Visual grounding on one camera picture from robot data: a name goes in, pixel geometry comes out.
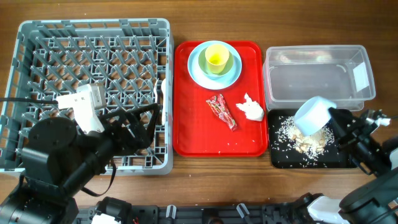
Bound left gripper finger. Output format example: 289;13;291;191
124;103;160;117
143;116;158;148

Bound light blue bowl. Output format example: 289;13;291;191
294;96;336;136

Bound white plastic fork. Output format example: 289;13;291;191
154;84;159;104

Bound rice and nut leftovers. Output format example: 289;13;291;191
270;116;335;169

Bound red snack wrapper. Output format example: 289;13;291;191
206;94;238;131

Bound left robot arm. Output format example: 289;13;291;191
1;103;160;223

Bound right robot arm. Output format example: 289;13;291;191
292;108;397;223

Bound grey plastic dishwasher rack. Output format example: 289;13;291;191
1;18;174;176

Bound clear plastic bin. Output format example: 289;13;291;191
263;45;376;111

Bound red plastic tray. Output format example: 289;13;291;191
172;40;268;157

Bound black plastic tray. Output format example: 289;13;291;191
267;110;356;169

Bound light blue plate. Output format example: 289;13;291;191
187;40;243;90

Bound crumpled white tissue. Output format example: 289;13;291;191
236;93;265;122

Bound yellow plastic cup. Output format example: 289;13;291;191
205;44;229;74

